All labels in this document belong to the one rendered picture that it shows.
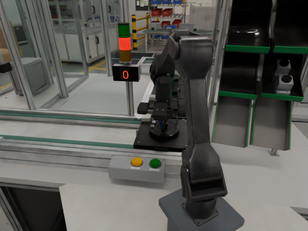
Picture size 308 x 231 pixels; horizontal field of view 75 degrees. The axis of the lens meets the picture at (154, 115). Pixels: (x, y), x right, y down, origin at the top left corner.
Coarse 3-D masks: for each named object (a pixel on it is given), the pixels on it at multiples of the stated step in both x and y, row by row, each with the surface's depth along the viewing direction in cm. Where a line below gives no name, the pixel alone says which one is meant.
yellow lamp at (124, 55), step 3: (120, 51) 89; (123, 51) 88; (126, 51) 88; (129, 51) 89; (120, 54) 90; (123, 54) 88; (126, 54) 89; (129, 54) 89; (120, 57) 91; (123, 57) 89; (126, 57) 89; (129, 57) 90; (123, 60) 90; (126, 60) 90; (129, 60) 90
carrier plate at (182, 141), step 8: (152, 120) 102; (184, 120) 102; (144, 128) 96; (184, 128) 96; (136, 136) 90; (144, 136) 90; (184, 136) 90; (136, 144) 85; (144, 144) 85; (152, 144) 85; (160, 144) 85; (168, 144) 85; (176, 144) 85; (184, 144) 85
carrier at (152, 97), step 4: (152, 96) 124; (152, 100) 123; (172, 100) 119; (176, 100) 119; (180, 100) 123; (184, 100) 123; (152, 104) 118; (172, 104) 114; (176, 104) 114; (148, 112) 110; (152, 112) 110; (152, 116) 107; (172, 116) 106
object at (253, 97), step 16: (224, 48) 83; (224, 64) 85; (240, 64) 84; (256, 64) 79; (224, 80) 79; (240, 80) 78; (256, 80) 74; (224, 96) 75; (240, 96) 73; (256, 96) 71
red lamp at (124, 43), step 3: (120, 39) 86; (123, 39) 85; (126, 39) 86; (129, 39) 87; (120, 42) 87; (123, 42) 86; (126, 42) 86; (129, 42) 87; (120, 45) 87; (123, 45) 87; (126, 45) 87; (129, 45) 88; (120, 48) 88; (123, 48) 87; (126, 48) 87; (129, 48) 88
